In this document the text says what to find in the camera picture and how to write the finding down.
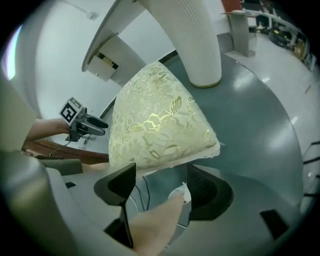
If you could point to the black bag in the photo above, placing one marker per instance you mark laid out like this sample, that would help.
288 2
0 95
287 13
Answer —
280 37

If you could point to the person's left forearm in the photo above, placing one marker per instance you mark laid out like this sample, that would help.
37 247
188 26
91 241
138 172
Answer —
47 128

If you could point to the person's right white shoe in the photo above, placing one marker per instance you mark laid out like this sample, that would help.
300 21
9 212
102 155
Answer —
181 192

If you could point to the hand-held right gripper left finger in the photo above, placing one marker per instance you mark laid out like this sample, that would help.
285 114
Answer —
120 185

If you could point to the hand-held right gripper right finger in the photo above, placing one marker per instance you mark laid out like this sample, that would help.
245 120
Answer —
207 197

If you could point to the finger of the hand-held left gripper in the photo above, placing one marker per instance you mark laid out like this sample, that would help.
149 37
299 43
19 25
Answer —
96 121
90 130

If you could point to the red wooden board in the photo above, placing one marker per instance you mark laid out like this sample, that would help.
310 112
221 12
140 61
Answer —
232 5

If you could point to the white wall socket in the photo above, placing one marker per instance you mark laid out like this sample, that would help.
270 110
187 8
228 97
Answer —
92 15

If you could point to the white kidney-shaped table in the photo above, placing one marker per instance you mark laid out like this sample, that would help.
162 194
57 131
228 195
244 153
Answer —
195 37

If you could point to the dark wooden staircase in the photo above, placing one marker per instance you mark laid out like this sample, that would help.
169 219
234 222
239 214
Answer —
75 152

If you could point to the grey chair black frame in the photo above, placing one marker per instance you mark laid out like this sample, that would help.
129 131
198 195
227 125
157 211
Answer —
62 166

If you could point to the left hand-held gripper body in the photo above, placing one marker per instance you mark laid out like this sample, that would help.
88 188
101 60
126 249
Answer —
68 112

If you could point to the person's right leg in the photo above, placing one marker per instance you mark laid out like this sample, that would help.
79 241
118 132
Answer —
155 225

